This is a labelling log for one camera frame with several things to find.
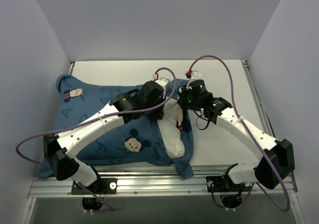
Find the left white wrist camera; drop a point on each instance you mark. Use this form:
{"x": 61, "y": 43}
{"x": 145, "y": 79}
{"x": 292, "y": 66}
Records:
{"x": 164, "y": 82}

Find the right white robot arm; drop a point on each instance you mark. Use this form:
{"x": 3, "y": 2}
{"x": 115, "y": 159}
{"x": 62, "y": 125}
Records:
{"x": 275, "y": 159}

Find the white pillow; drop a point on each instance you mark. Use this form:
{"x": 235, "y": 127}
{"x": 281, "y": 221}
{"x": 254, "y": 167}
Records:
{"x": 169, "y": 128}

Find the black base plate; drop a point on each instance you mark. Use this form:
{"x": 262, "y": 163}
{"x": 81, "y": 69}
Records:
{"x": 219, "y": 184}
{"x": 100, "y": 187}

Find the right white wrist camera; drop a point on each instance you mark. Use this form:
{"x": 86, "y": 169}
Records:
{"x": 193, "y": 75}

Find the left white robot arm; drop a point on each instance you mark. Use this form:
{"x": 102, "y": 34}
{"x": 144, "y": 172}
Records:
{"x": 61, "y": 149}

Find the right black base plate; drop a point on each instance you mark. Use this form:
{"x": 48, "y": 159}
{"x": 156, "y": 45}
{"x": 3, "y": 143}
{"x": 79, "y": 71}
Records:
{"x": 219, "y": 184}

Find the left aluminium side rail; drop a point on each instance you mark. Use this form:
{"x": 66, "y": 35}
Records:
{"x": 55, "y": 69}

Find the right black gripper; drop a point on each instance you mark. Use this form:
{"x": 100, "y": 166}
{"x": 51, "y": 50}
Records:
{"x": 183, "y": 102}

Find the aluminium front rail frame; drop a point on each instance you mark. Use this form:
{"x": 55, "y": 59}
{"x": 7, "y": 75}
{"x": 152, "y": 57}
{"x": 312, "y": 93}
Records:
{"x": 135, "y": 180}

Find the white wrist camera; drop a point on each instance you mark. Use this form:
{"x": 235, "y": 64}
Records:
{"x": 164, "y": 82}
{"x": 193, "y": 75}

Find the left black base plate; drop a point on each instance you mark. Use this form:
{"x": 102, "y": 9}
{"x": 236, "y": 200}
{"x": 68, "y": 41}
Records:
{"x": 100, "y": 187}

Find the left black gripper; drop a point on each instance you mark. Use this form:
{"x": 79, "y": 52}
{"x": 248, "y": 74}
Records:
{"x": 161, "y": 107}

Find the right aluminium side rail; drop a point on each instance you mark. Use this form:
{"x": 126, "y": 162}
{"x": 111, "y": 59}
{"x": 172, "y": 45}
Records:
{"x": 265, "y": 122}

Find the aluminium side rail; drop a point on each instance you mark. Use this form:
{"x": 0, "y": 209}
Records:
{"x": 55, "y": 69}
{"x": 265, "y": 122}

